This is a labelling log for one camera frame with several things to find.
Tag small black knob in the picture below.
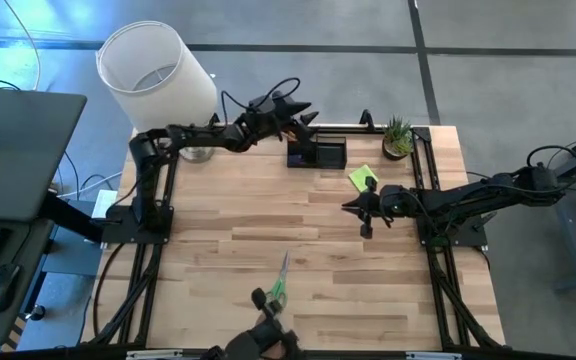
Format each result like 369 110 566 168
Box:
25 303 47 322

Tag black diagonal desk strut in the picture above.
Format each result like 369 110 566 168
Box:
37 192 125 244

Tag black computer mouse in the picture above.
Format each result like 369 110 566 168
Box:
0 263 22 315

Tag black bar with white brackets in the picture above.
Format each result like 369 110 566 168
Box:
0 346 576 360

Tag small potted green plant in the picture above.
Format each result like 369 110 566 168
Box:
381 115 415 162

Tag white hanging cable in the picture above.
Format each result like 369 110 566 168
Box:
1 0 42 92

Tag blue-grey floor plate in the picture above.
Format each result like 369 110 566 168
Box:
42 233 102 277

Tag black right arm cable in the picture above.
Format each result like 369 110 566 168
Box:
524 144 576 194

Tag white floor cable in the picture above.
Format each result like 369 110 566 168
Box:
59 171 125 200

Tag white power adapter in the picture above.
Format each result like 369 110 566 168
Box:
90 189 119 219

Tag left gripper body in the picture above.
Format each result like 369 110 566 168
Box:
240 89 320 167

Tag thick black cable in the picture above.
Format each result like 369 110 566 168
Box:
91 242 127 344

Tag white shade silver table lamp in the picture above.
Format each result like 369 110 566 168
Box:
96 19 218 164

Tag black mesh desk organizer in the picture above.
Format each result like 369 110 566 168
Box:
286 132 348 170

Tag green handled scissors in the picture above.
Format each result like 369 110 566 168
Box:
265 251 292 316

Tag black extrusion side frame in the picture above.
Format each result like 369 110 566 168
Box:
83 141 180 347
410 126 507 349

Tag dark grey desk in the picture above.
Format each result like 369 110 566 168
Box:
0 87 88 351

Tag black handheld camera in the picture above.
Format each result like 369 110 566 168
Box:
215 287 302 360

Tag person's hand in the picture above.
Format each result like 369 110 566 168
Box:
255 312 292 360

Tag black extrusion crossbar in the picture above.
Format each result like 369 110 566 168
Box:
207 123 422 136

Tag green sticky note pad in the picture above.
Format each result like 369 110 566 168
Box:
347 164 380 194

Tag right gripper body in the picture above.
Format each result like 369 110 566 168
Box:
360 177 422 240

